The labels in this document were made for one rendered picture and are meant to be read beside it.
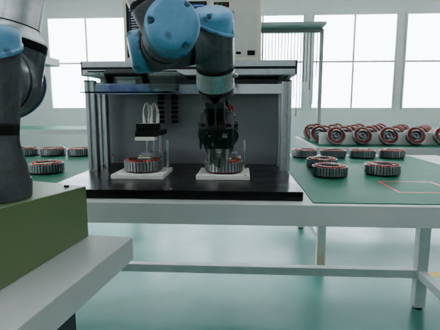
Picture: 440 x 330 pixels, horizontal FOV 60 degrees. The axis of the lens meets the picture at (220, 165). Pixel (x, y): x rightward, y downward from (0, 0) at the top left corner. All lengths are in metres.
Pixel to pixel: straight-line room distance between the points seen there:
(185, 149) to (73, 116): 6.92
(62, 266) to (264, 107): 0.96
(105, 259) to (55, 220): 0.09
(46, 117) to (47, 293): 8.01
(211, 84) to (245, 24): 0.56
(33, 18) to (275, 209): 0.60
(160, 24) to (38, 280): 0.37
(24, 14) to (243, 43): 0.73
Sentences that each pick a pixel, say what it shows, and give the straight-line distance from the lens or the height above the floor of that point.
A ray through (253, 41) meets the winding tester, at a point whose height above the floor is 1.18.
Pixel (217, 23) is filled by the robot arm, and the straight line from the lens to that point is 0.69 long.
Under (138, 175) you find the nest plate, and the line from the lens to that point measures 1.10.
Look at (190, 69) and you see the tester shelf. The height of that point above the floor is 1.09.
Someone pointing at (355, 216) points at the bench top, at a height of 0.72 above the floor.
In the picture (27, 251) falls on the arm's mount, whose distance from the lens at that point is 0.58.
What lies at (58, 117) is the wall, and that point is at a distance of 8.37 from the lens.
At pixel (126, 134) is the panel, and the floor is 0.87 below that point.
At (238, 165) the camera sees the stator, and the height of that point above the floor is 0.80.
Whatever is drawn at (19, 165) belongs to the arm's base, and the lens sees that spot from 0.57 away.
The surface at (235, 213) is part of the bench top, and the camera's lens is 0.89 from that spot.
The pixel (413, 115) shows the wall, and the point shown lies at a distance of 8.19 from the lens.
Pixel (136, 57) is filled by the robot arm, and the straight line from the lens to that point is 0.68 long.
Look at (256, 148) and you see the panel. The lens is 1.37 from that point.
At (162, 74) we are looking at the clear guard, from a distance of 1.03.
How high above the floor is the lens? 0.96
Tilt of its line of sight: 8 degrees down
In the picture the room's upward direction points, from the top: straight up
